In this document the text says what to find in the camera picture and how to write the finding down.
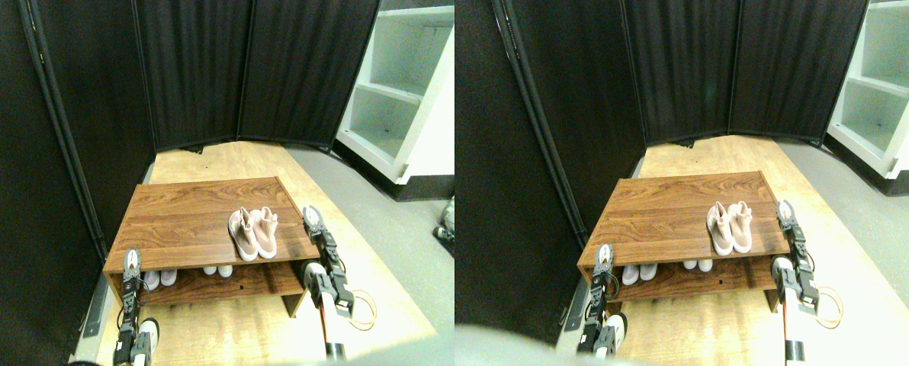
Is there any orange wire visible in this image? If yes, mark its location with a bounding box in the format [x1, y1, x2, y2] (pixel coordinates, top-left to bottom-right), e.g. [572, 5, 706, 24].
[817, 286, 845, 329]
[348, 290, 378, 331]

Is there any brown shoe rack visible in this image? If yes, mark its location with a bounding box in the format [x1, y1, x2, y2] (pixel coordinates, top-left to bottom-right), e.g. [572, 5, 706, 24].
[577, 170, 802, 327]
[102, 176, 326, 319]

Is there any black curtain stand pole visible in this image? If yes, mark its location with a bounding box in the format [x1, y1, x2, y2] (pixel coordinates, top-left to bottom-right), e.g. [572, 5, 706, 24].
[491, 0, 586, 249]
[17, 0, 111, 264]

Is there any pink shoe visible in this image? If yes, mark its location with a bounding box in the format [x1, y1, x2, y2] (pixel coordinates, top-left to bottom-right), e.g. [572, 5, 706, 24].
[228, 208, 261, 262]
[706, 201, 736, 256]
[728, 201, 754, 254]
[250, 206, 279, 260]

